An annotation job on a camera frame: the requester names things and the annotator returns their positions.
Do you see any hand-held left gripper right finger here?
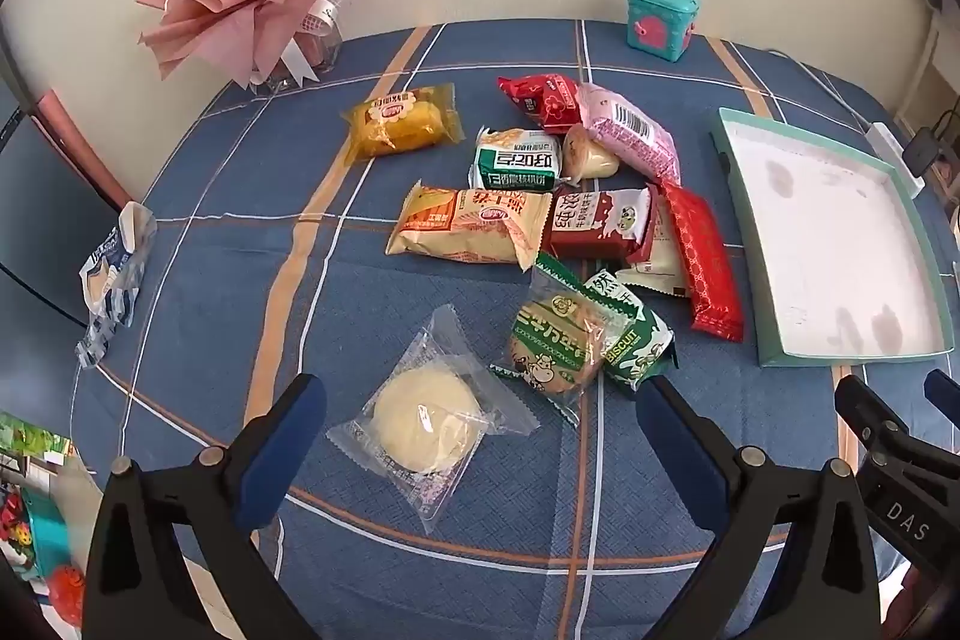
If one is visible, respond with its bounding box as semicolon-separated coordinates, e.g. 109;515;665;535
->
636;377;882;640

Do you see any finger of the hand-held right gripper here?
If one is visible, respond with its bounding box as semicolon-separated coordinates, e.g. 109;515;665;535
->
835;374;908;461
924;370;960;420

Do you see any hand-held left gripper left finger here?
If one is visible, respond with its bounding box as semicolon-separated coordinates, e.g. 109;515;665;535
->
84;374;328;640

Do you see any green biscuit packet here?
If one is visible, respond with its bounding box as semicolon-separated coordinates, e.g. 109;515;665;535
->
585;269;676;393

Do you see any clear white bun packet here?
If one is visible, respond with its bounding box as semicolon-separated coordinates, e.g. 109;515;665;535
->
326;304;541;536

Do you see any clear round cookie packet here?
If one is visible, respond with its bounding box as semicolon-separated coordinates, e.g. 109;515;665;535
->
490;254;638;427

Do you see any cream snack packet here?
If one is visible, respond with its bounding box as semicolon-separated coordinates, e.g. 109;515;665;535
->
624;212;691;300

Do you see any long red patterned packet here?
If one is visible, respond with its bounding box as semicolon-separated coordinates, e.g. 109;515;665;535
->
658;182;745;342

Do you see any shallow teal cardboard box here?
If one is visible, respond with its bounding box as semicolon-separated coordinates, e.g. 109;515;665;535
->
709;106;953;369

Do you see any maroon and white snack packet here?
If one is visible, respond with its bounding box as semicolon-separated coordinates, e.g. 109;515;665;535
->
541;188;659;262

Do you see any beige bread packet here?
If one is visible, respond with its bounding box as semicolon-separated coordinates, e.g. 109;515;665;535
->
385;181;554;272

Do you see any small tan bun packet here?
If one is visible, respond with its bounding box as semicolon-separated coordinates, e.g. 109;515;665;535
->
561;124;622;185

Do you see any pink snack packet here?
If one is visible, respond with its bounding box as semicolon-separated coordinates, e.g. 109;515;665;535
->
574;82;682;185

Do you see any green and white snack packet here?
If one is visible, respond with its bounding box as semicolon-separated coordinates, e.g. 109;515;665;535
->
469;126;563;195

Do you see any yellow cake packet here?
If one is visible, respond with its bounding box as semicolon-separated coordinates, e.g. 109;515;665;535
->
343;83;464;163

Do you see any crinkled red snack packet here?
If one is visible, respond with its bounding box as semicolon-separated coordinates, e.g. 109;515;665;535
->
496;73;582;135

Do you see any blue plaid tablecloth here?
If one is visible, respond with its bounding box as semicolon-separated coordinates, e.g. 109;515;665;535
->
71;17;960;640

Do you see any crumpled blue white bag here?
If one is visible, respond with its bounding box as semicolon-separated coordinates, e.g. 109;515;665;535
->
75;201;158;369

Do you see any white power strip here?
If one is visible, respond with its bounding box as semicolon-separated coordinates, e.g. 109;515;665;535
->
866;121;925;199

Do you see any green printed toy box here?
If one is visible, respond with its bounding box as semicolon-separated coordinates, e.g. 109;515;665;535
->
0;411;76;461

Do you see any teal plastic toy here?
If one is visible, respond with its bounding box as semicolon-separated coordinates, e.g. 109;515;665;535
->
19;486;76;581

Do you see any dark grey panel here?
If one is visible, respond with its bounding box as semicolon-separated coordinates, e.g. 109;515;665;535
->
0;107;125;326

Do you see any reddish brown rounded bar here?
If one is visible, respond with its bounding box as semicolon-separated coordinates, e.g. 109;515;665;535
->
34;89;136;210

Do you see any clear glass jar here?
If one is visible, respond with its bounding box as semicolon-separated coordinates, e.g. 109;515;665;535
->
251;0;344;94

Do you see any teal tin with pink print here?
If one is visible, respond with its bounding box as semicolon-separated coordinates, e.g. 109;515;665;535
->
626;0;698;62

